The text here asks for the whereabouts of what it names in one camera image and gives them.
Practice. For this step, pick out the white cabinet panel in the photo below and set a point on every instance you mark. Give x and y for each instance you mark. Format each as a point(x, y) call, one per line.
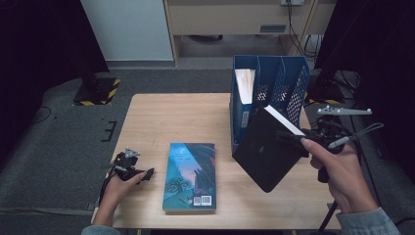
point(130, 29)

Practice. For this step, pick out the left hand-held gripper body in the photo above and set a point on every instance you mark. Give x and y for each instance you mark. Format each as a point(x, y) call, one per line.
point(127, 161)

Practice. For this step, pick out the black book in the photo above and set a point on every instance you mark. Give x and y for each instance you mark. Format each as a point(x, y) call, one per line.
point(267, 156)

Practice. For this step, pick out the blue plastic file rack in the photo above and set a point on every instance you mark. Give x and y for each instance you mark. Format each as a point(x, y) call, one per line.
point(280, 81)

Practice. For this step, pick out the black curtain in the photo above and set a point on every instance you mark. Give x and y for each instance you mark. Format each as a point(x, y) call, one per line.
point(39, 49)
point(381, 49)

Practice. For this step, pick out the dark teal illustrated book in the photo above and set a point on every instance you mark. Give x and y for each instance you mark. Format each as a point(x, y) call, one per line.
point(189, 176)

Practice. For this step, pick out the grey desk label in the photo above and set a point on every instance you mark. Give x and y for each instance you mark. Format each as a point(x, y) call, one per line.
point(272, 28)

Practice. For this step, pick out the black stand base striped edge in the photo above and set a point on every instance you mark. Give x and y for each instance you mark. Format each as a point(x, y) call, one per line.
point(326, 93)
point(98, 93)

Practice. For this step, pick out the white power strip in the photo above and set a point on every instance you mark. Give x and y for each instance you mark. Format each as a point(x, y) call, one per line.
point(292, 2)

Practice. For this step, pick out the grey tape strip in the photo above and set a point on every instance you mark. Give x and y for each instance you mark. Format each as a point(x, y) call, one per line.
point(92, 206)

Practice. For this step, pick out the person's left hand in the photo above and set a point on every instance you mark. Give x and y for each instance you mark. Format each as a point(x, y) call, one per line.
point(112, 196)

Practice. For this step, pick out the bright blue book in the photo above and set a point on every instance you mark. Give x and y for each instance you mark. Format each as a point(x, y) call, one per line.
point(245, 88)

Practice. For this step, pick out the person's right hand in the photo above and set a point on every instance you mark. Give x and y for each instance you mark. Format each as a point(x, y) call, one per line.
point(342, 176)

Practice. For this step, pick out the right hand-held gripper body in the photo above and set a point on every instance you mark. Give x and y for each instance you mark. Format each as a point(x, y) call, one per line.
point(331, 137)

